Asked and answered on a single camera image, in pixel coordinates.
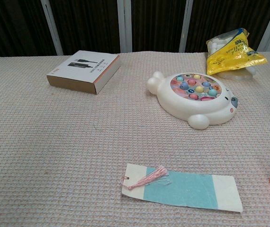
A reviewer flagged dark ribbed curtain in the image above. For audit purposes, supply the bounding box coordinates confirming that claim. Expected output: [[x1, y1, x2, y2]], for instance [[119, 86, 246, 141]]
[[0, 0, 270, 59]]

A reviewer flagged pink bookmark tassel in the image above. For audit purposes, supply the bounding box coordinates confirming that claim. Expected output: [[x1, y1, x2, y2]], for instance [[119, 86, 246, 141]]
[[120, 165, 169, 191]]

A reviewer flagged white and teal paper bookmark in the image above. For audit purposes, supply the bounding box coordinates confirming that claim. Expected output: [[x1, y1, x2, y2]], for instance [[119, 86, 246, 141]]
[[121, 163, 244, 213]]

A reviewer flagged white seal fishing toy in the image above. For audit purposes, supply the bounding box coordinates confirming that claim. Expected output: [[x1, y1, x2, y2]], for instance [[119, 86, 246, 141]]
[[146, 71, 240, 131]]

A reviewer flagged white cardboard cable box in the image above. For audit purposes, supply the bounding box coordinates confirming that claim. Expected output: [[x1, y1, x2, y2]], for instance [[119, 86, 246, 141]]
[[46, 50, 121, 95]]

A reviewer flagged pink waffle-weave tablecloth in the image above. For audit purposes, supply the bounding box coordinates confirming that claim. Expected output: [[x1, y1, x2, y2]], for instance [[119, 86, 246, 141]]
[[0, 50, 270, 227]]

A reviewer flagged yellow snack bag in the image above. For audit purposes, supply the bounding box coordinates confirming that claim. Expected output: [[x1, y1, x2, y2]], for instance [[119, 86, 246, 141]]
[[206, 27, 268, 77]]

